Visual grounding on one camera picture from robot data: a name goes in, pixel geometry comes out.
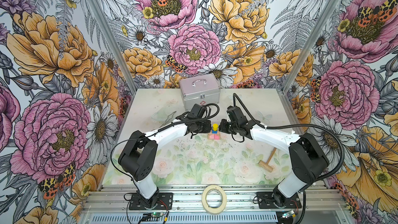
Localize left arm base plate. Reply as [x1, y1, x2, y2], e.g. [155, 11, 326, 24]
[128, 192, 174, 211]

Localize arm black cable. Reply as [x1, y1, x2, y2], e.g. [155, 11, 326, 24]
[110, 103, 220, 187]
[232, 93, 345, 224]

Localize aluminium frame post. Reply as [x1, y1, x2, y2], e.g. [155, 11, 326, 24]
[86, 0, 137, 97]
[281, 0, 341, 94]

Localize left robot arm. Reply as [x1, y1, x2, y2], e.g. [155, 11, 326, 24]
[118, 103, 220, 200]

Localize right aluminium frame post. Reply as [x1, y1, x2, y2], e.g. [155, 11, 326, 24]
[281, 0, 341, 94]

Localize metal wire tongs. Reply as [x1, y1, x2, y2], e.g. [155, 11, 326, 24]
[162, 111, 176, 126]

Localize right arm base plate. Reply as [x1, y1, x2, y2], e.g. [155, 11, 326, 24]
[254, 191, 302, 209]

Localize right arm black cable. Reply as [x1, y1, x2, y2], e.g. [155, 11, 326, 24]
[232, 93, 345, 224]

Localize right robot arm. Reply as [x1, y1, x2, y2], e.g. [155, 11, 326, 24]
[219, 106, 330, 207]

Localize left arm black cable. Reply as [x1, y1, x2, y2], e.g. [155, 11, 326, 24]
[110, 103, 220, 187]

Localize wooden toy mallet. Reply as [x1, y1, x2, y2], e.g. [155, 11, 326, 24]
[258, 148, 277, 173]

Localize silver metal first-aid case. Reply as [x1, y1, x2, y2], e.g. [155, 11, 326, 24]
[179, 74, 221, 111]

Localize masking tape roll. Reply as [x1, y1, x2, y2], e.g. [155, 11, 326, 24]
[201, 185, 227, 215]

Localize aluminium front rail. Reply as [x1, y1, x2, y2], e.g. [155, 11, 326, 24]
[80, 183, 354, 224]

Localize left aluminium frame post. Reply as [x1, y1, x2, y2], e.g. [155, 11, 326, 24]
[86, 0, 137, 97]

